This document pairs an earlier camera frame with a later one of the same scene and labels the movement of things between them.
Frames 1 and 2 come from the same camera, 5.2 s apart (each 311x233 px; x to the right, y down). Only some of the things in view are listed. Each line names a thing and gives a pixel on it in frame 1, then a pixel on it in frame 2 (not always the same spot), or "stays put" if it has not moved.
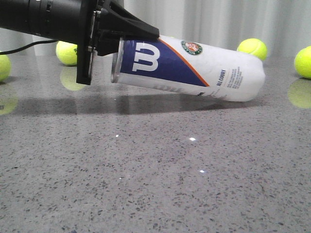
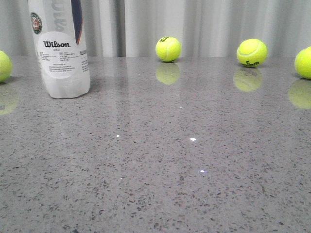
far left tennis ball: (5, 67) stays put
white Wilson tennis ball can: (179, 64) to (59, 30)
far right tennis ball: (302, 62) stays put
